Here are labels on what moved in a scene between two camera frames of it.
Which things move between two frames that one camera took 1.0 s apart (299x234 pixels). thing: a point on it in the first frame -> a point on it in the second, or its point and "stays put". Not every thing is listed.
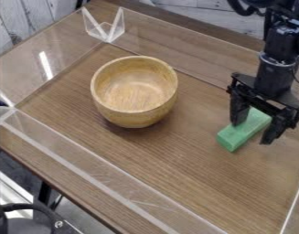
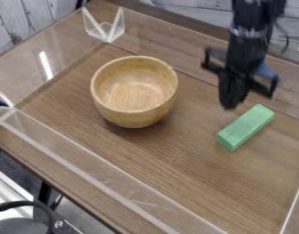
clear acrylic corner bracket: (106, 31) stays put
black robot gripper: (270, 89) -> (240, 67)
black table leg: (44, 194) stays put
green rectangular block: (250, 123) stays put
